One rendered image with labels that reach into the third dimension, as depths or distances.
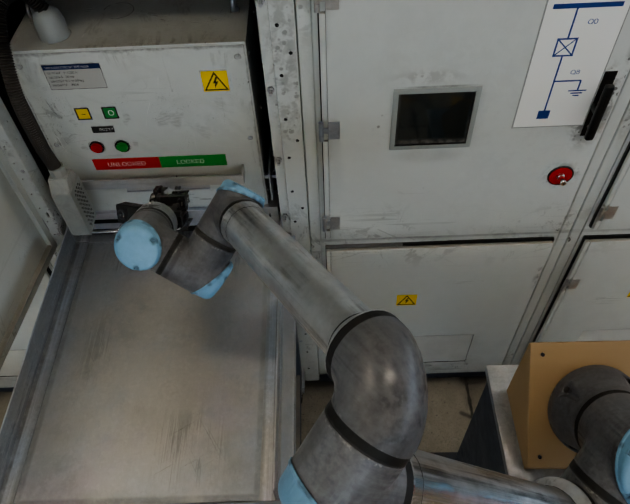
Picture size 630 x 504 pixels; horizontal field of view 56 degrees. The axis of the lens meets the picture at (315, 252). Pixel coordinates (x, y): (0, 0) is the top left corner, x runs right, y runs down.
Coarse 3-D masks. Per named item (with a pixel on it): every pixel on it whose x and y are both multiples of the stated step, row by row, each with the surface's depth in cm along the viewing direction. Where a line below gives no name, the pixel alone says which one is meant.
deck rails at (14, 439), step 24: (72, 240) 155; (72, 264) 153; (48, 288) 141; (72, 288) 148; (48, 312) 141; (48, 336) 140; (24, 360) 129; (48, 360) 136; (24, 384) 128; (264, 384) 130; (24, 408) 128; (264, 408) 126; (0, 432) 118; (24, 432) 125; (264, 432) 123; (0, 456) 118; (24, 456) 122; (264, 456) 120; (0, 480) 118; (264, 480) 117
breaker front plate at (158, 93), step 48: (192, 48) 119; (240, 48) 119; (48, 96) 127; (96, 96) 127; (144, 96) 127; (192, 96) 128; (240, 96) 128; (144, 144) 138; (192, 144) 138; (240, 144) 138; (96, 192) 150; (144, 192) 150; (192, 192) 150
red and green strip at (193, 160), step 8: (96, 160) 141; (104, 160) 141; (112, 160) 141; (120, 160) 141; (128, 160) 141; (136, 160) 142; (144, 160) 142; (152, 160) 142; (160, 160) 142; (168, 160) 142; (176, 160) 142; (184, 160) 142; (192, 160) 142; (200, 160) 142; (208, 160) 142; (216, 160) 142; (224, 160) 142; (96, 168) 143; (104, 168) 143; (112, 168) 143; (120, 168) 143; (128, 168) 143; (136, 168) 144
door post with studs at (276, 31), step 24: (264, 0) 107; (288, 0) 107; (264, 24) 111; (288, 24) 111; (264, 48) 115; (288, 48) 114; (264, 72) 119; (288, 72) 119; (288, 96) 123; (288, 120) 128; (288, 144) 133; (288, 168) 139; (288, 192) 145; (288, 216) 152; (312, 360) 211
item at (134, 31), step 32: (64, 0) 132; (96, 0) 131; (128, 0) 131; (160, 0) 130; (192, 0) 130; (224, 0) 129; (32, 32) 124; (96, 32) 123; (128, 32) 122; (160, 32) 122; (192, 32) 121; (224, 32) 121; (256, 32) 140; (256, 64) 138; (256, 96) 135; (256, 128) 135
